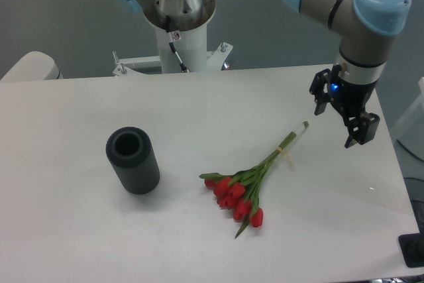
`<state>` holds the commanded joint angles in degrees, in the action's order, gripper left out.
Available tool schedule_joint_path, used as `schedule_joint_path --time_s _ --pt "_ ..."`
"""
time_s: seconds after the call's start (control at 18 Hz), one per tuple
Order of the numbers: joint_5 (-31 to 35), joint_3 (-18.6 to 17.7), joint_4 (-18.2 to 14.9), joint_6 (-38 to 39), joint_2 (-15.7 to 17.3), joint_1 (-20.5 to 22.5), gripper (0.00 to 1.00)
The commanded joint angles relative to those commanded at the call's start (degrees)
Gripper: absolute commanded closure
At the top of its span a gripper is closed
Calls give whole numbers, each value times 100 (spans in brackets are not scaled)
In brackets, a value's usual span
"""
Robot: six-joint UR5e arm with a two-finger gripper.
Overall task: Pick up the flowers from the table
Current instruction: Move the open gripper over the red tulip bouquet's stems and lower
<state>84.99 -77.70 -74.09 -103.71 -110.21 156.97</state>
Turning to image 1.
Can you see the red tulip bouquet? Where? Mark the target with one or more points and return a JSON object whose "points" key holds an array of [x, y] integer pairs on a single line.
{"points": [[240, 192]]}

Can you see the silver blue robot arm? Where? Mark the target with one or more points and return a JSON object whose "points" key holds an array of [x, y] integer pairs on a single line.
{"points": [[368, 30]]}

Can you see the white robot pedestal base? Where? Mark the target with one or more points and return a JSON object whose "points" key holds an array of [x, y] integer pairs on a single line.
{"points": [[180, 27]]}

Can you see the white chair back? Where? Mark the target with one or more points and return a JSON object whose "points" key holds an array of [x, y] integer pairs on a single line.
{"points": [[33, 66]]}

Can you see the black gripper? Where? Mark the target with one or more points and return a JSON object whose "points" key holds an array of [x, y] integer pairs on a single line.
{"points": [[349, 100]]}

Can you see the dark grey ribbed vase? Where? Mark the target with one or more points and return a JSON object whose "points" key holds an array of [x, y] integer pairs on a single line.
{"points": [[130, 152]]}

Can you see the black device at edge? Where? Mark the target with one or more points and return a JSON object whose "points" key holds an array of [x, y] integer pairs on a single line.
{"points": [[412, 249]]}

